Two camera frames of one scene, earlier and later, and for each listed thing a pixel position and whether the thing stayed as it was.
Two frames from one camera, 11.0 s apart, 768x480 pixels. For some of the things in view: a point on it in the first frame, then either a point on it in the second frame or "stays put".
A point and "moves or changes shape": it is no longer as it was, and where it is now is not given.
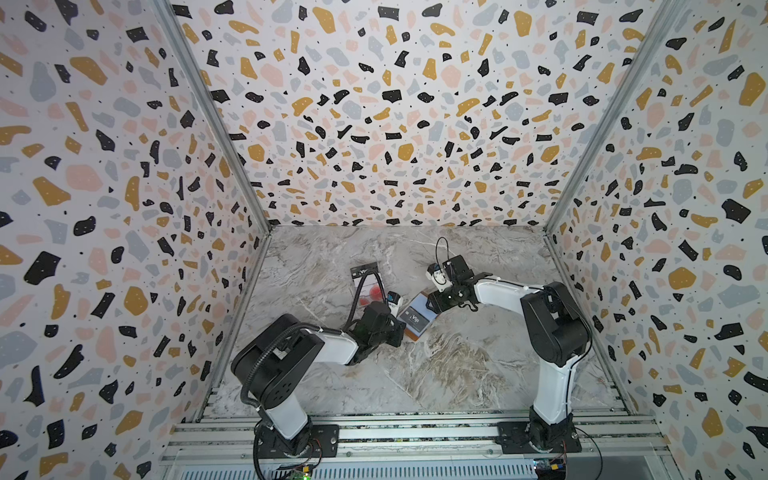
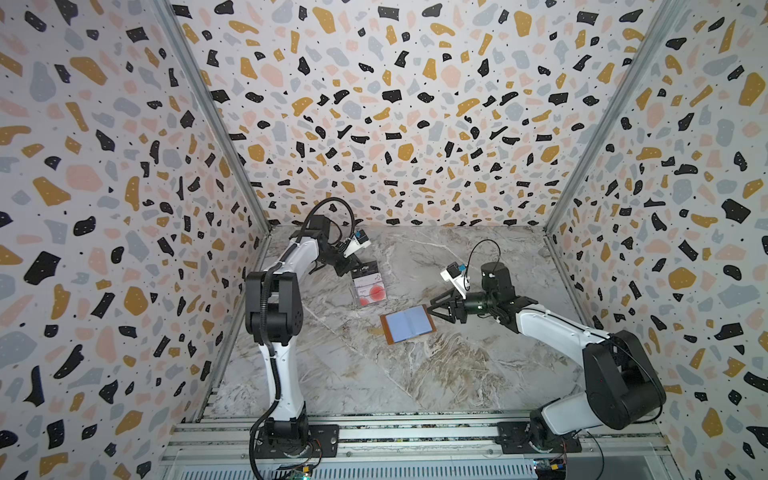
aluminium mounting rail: (417, 437) stays put
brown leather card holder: (409, 334) moves or changes shape
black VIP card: (417, 316) -> (364, 269)
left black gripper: (399, 330) -> (350, 263)
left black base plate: (318, 441) stays put
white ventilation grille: (523, 470) stays put
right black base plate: (521, 437) stays put
